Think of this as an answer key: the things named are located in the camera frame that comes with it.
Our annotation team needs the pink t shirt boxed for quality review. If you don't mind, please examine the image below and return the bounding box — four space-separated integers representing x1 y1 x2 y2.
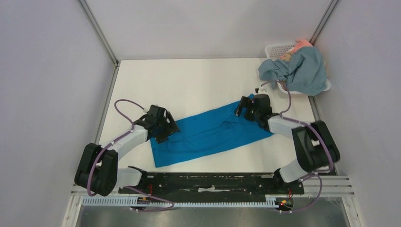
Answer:
279 39 313 61

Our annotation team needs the bright blue t shirt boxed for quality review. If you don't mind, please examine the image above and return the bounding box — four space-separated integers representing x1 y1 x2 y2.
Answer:
150 101 273 167

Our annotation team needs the aluminium corner frame post right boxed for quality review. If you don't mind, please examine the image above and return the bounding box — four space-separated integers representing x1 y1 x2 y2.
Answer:
309 0 340 45

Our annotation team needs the aluminium corner frame post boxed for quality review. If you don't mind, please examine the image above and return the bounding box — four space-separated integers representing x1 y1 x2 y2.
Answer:
309 0 340 45
78 0 120 67

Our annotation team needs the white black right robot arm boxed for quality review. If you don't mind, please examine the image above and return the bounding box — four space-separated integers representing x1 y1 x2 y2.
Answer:
234 94 340 193

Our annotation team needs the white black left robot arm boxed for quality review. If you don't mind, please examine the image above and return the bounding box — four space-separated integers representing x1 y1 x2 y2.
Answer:
74 105 180 196

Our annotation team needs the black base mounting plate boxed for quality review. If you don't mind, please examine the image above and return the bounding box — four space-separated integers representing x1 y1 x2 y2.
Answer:
135 172 305 203

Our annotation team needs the white slotted cable duct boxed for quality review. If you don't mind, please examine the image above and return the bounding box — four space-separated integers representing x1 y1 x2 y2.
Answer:
82 196 279 209

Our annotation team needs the grey-blue t shirt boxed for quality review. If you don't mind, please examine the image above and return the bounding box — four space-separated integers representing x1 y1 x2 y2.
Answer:
258 47 328 96

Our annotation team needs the white plastic laundry basket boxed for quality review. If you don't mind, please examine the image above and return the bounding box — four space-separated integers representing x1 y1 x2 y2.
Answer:
265 42 331 96

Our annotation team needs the tan t shirt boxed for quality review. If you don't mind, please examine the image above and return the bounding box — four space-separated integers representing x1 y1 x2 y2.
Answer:
279 51 292 91

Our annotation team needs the aluminium front frame rail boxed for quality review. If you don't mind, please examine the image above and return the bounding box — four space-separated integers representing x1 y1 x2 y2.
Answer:
70 176 355 198

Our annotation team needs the aluminium corner frame post left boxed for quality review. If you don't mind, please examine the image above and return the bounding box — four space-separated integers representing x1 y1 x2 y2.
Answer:
78 0 120 67

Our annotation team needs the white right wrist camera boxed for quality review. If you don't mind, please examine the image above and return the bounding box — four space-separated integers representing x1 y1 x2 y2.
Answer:
255 85 269 95

